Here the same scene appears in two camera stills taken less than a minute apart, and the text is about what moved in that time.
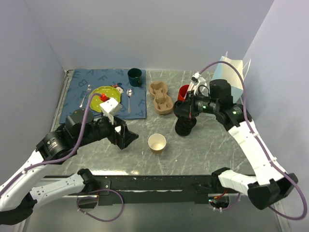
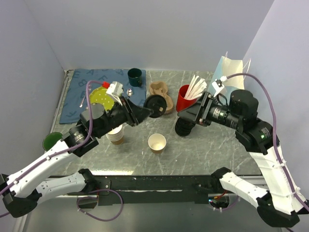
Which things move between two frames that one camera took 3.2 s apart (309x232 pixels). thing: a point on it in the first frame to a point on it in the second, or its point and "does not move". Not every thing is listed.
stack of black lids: (184, 125) does not move
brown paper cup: (157, 142) does not move
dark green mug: (135, 77) does not move
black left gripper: (126, 136) to (134, 114)
